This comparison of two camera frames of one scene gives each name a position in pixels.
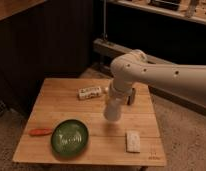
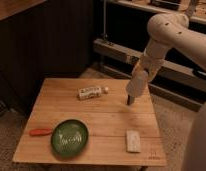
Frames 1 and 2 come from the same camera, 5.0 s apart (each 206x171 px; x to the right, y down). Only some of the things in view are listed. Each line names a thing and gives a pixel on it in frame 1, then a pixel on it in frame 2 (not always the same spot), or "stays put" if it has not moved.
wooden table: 58,100 stays put
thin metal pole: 104,19 stays put
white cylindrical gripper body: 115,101 to 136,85
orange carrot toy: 40,131 stays put
